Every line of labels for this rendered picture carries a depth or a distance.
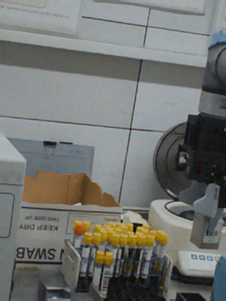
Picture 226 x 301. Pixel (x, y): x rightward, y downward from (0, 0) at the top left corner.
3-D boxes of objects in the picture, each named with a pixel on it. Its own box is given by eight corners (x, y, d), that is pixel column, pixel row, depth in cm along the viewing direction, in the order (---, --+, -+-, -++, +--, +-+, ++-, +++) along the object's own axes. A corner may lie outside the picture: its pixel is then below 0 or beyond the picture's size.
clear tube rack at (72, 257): (73, 290, 153) (78, 256, 151) (60, 272, 162) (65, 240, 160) (168, 292, 160) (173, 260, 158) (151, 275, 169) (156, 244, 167)
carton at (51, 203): (2, 269, 158) (11, 198, 155) (-19, 226, 185) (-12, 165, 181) (114, 273, 167) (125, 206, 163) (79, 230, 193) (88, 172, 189)
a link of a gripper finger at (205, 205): (186, 231, 141) (191, 181, 141) (215, 233, 143) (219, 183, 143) (194, 233, 138) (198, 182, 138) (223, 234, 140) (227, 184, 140)
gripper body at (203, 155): (173, 173, 144) (184, 110, 142) (213, 176, 147) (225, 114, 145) (189, 184, 137) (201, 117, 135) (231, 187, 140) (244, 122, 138)
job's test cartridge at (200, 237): (198, 248, 144) (205, 216, 142) (188, 241, 148) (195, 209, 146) (218, 249, 145) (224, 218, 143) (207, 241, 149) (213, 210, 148)
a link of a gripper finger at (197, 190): (169, 214, 149) (182, 172, 145) (197, 216, 151) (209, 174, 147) (175, 223, 146) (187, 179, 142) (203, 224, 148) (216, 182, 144)
